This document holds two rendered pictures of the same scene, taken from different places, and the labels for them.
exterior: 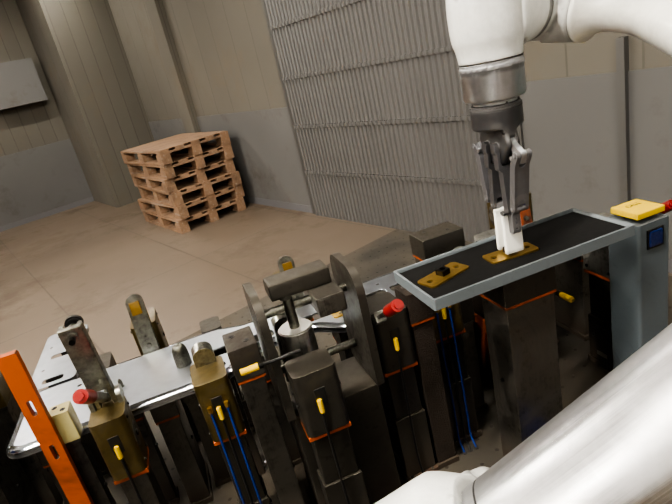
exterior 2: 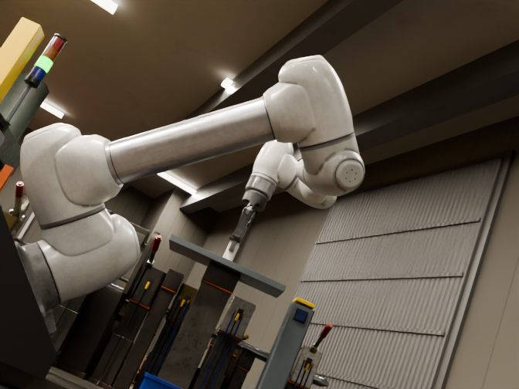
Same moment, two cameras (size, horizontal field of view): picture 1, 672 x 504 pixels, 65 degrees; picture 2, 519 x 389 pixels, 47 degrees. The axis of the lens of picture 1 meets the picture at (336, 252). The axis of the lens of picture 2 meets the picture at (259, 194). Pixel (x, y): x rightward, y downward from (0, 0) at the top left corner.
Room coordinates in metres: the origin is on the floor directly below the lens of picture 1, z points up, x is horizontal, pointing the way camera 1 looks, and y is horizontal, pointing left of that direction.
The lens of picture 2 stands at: (-0.92, -0.74, 0.79)
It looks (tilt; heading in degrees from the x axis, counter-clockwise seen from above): 19 degrees up; 15
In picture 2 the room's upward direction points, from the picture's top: 25 degrees clockwise
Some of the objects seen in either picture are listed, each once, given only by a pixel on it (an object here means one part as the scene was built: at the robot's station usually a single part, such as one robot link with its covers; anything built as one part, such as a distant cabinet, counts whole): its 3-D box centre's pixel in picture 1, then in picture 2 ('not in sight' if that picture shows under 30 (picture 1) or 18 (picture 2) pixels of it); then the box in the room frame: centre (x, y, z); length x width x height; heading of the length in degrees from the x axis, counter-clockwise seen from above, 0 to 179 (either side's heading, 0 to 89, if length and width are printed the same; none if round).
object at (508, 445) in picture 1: (525, 371); (192, 339); (0.79, -0.28, 0.92); 0.10 x 0.08 x 0.45; 105
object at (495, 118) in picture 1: (498, 132); (251, 208); (0.78, -0.28, 1.36); 0.08 x 0.07 x 0.09; 10
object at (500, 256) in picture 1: (510, 250); not in sight; (0.78, -0.27, 1.17); 0.08 x 0.04 x 0.01; 100
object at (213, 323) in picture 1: (226, 372); not in sight; (1.17, 0.34, 0.84); 0.10 x 0.05 x 0.29; 15
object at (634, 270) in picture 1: (639, 324); (273, 377); (0.86, -0.53, 0.92); 0.08 x 0.08 x 0.44; 15
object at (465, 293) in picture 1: (512, 253); (225, 267); (0.79, -0.28, 1.16); 0.37 x 0.14 x 0.02; 105
